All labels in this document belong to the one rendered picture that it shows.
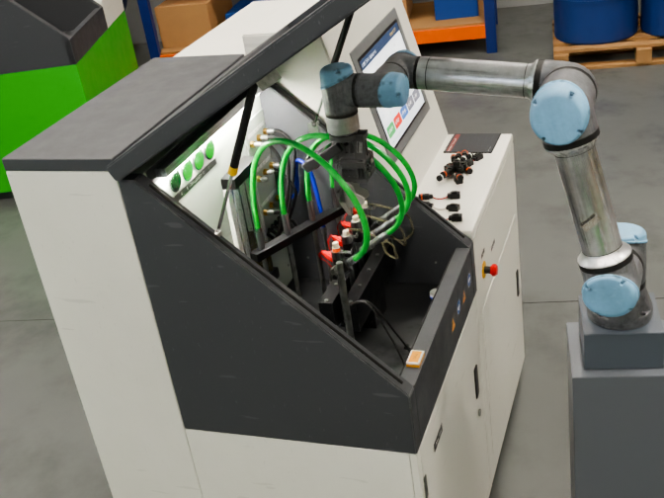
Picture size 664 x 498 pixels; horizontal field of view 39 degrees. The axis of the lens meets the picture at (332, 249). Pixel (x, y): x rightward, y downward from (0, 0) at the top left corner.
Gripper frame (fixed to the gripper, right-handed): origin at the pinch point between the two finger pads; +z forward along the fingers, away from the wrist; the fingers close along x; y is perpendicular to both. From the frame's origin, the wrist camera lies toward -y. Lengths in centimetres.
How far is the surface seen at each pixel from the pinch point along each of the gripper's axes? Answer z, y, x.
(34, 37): 22, -276, 256
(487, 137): 23, 14, 100
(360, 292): 23.4, 0.0, 0.5
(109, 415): 41, -57, -35
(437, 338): 28.4, 21.6, -9.9
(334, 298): 23.4, -5.7, -2.9
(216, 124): -22.6, -29.3, -0.7
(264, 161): -1.3, -31.9, 25.6
